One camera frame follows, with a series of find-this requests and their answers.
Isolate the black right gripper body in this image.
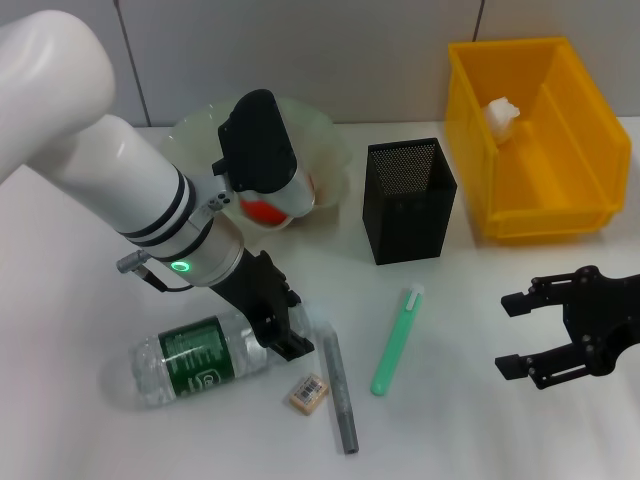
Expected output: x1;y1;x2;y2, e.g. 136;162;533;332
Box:
561;265;640;380

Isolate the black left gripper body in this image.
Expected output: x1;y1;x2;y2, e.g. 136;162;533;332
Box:
209;249;302;347

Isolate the orange toy fruit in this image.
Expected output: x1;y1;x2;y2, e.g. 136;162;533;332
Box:
238;173;317;227

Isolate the clear bottle with green label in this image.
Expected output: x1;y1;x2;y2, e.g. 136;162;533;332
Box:
128;298;335;410

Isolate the white paper ball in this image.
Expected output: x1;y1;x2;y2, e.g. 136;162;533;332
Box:
481;96;522;147

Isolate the beige eraser with barcode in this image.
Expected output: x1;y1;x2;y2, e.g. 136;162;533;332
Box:
288;371;331;417

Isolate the grey glitter pen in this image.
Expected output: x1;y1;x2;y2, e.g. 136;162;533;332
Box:
319;327;359;456

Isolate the black mesh pen holder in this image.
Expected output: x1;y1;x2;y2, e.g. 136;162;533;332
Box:
360;137;459;267

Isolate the translucent green fruit bowl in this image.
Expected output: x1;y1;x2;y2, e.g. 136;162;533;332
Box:
164;95;354;236

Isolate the yellow plastic bin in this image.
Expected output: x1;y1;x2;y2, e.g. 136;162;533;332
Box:
446;36;633;247

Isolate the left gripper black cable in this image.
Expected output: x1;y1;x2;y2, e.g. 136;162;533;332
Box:
115;251;197;292

